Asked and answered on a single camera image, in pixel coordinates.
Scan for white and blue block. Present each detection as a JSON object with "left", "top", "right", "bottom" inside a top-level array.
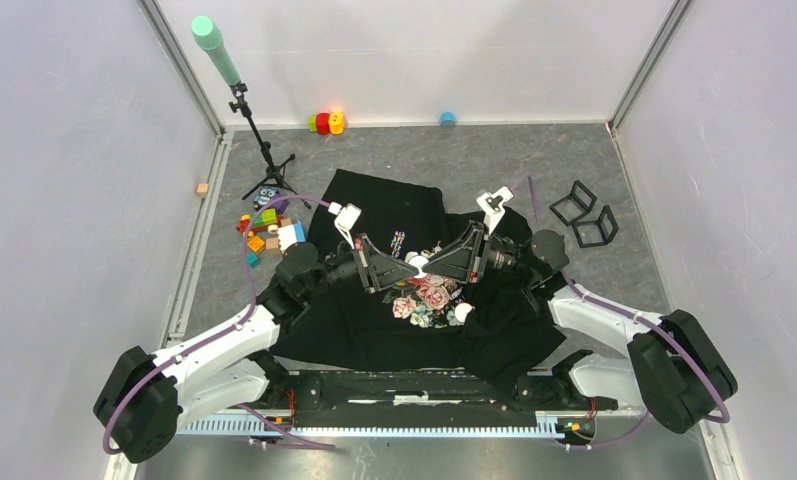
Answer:
[{"left": 277, "top": 222, "right": 306, "bottom": 253}]

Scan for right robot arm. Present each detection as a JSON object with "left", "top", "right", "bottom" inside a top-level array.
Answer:
[{"left": 410, "top": 222, "right": 738, "bottom": 434}]

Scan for blue round brooch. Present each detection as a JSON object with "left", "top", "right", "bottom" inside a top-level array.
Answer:
[{"left": 407, "top": 255, "right": 429, "bottom": 278}]

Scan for yellow duplo brick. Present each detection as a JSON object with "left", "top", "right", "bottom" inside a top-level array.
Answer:
[{"left": 246, "top": 236, "right": 266, "bottom": 255}]

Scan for blue cup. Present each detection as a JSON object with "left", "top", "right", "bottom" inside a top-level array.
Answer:
[{"left": 438, "top": 111, "right": 458, "bottom": 128}]

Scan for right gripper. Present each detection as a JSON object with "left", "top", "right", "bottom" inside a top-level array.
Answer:
[{"left": 422, "top": 221, "right": 538, "bottom": 284}]

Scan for black floral t-shirt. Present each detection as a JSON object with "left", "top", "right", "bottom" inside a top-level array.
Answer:
[{"left": 272, "top": 170, "right": 565, "bottom": 390}]

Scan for red duplo car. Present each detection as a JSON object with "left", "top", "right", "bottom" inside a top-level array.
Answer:
[{"left": 236, "top": 208, "right": 292, "bottom": 238}]

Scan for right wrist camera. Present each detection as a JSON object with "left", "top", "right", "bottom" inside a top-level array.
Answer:
[{"left": 476, "top": 186, "right": 514, "bottom": 236}]

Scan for purple cube block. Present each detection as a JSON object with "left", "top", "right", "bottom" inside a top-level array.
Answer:
[{"left": 272, "top": 200, "right": 290, "bottom": 214}]

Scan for teal block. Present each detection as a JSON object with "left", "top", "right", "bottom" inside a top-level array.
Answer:
[{"left": 245, "top": 253, "right": 260, "bottom": 268}]

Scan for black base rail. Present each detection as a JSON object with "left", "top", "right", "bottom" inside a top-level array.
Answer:
[{"left": 250, "top": 369, "right": 619, "bottom": 428}]

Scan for wooden cube on rail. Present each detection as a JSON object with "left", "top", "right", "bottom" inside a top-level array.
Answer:
[{"left": 196, "top": 183, "right": 209, "bottom": 198}]

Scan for owl eight toy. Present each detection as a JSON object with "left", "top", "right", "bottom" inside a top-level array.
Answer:
[{"left": 253, "top": 186, "right": 279, "bottom": 210}]

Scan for green microphone on stand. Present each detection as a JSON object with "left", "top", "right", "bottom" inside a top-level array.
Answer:
[{"left": 190, "top": 15, "right": 296, "bottom": 201}]

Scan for red yellow green toy rings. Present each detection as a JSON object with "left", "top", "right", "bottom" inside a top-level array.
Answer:
[{"left": 307, "top": 111, "right": 347, "bottom": 136}]

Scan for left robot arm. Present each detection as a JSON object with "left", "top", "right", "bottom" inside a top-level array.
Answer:
[{"left": 93, "top": 236, "right": 430, "bottom": 464}]

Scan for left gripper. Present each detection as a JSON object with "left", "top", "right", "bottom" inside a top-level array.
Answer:
[{"left": 301, "top": 233, "right": 418, "bottom": 300}]

